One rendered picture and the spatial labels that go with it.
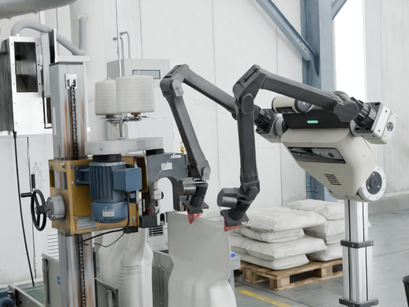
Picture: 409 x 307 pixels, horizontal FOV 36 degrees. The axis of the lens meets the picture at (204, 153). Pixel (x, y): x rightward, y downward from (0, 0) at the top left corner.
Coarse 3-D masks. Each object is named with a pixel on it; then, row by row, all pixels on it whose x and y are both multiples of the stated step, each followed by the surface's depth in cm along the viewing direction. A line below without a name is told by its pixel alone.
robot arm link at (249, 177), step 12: (252, 96) 209; (240, 108) 213; (252, 108) 211; (240, 120) 216; (252, 120) 217; (240, 132) 219; (252, 132) 219; (240, 144) 222; (252, 144) 222; (240, 156) 226; (252, 156) 225; (240, 168) 230; (252, 168) 227; (240, 180) 234; (252, 180) 229
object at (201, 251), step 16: (176, 224) 283; (192, 224) 272; (208, 224) 259; (176, 240) 284; (192, 240) 273; (208, 240) 260; (224, 240) 250; (176, 256) 285; (192, 256) 274; (208, 256) 260; (224, 256) 250; (176, 272) 278; (192, 272) 268; (208, 272) 259; (224, 272) 251; (176, 288) 273; (192, 288) 262; (208, 288) 254; (224, 288) 257; (176, 304) 273; (192, 304) 260; (208, 304) 253; (224, 304) 255
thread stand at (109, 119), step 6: (120, 48) 279; (120, 54) 280; (120, 60) 280; (120, 66) 280; (120, 72) 280; (108, 78) 291; (108, 120) 293; (114, 120) 287; (120, 120) 280; (126, 120) 277; (132, 120) 272; (138, 120) 267; (120, 138) 279; (126, 138) 280
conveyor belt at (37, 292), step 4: (24, 288) 437; (28, 288) 437; (32, 288) 436; (36, 288) 436; (40, 288) 435; (28, 292) 425; (32, 292) 425; (36, 292) 424; (40, 292) 424; (32, 296) 416; (36, 296) 415; (40, 296) 415; (40, 300) 405
